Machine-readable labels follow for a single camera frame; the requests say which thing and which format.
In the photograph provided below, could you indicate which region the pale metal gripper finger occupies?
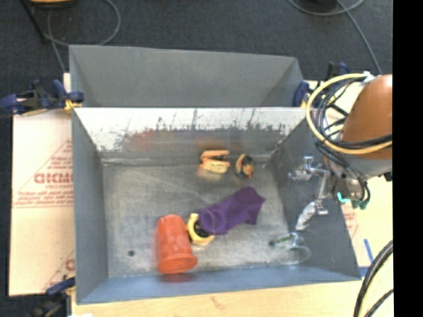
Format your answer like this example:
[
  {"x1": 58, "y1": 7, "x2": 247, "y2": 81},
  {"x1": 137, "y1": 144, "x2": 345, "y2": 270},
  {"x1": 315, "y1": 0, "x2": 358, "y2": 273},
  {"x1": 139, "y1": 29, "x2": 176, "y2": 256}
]
[
  {"x1": 287, "y1": 156, "x2": 327, "y2": 182},
  {"x1": 295, "y1": 199, "x2": 330, "y2": 231}
]

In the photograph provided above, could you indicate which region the orange toy food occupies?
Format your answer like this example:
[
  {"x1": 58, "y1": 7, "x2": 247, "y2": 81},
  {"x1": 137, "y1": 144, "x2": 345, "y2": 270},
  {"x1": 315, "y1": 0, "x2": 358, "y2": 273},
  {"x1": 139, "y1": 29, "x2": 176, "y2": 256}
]
[{"x1": 199, "y1": 149, "x2": 231, "y2": 174}]

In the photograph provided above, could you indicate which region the orange plastic cup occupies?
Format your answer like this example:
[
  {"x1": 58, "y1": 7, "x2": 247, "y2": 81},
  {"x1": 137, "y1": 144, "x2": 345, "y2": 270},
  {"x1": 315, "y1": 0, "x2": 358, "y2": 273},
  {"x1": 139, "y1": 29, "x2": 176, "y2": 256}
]
[{"x1": 155, "y1": 213, "x2": 198, "y2": 275}]

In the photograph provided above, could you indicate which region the yellow and black ring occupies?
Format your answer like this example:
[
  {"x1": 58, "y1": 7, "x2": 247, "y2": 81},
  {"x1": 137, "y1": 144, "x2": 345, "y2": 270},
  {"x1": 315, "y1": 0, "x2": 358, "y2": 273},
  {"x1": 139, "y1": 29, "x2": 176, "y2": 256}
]
[{"x1": 185, "y1": 212, "x2": 215, "y2": 246}]

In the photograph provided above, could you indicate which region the grey metal bin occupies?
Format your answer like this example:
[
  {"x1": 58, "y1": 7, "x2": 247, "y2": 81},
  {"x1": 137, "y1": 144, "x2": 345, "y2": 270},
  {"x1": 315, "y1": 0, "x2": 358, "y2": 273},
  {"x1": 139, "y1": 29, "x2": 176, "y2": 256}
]
[{"x1": 68, "y1": 44, "x2": 362, "y2": 305}]

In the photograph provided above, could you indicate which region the clear glass cup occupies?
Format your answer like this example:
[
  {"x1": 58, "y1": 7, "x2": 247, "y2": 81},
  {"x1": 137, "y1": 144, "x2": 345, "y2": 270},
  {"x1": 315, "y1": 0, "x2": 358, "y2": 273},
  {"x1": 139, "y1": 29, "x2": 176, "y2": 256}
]
[{"x1": 275, "y1": 232, "x2": 312, "y2": 266}]

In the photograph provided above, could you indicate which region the purple cloth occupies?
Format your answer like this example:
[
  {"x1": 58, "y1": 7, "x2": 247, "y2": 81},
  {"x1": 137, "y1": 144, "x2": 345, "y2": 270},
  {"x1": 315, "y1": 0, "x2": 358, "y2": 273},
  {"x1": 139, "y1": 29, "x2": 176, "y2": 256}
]
[{"x1": 199, "y1": 186, "x2": 266, "y2": 236}]

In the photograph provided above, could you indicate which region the black and yellow toy animal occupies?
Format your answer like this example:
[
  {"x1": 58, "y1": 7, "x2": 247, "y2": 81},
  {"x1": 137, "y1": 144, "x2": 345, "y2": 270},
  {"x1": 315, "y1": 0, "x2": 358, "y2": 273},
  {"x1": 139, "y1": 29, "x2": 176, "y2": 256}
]
[{"x1": 235, "y1": 153, "x2": 254, "y2": 180}]

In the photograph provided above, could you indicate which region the pale board with red print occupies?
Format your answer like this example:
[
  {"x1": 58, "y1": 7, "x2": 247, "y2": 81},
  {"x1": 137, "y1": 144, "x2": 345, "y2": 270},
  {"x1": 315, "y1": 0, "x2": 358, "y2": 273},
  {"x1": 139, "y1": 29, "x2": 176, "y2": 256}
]
[{"x1": 8, "y1": 73, "x2": 371, "y2": 297}]

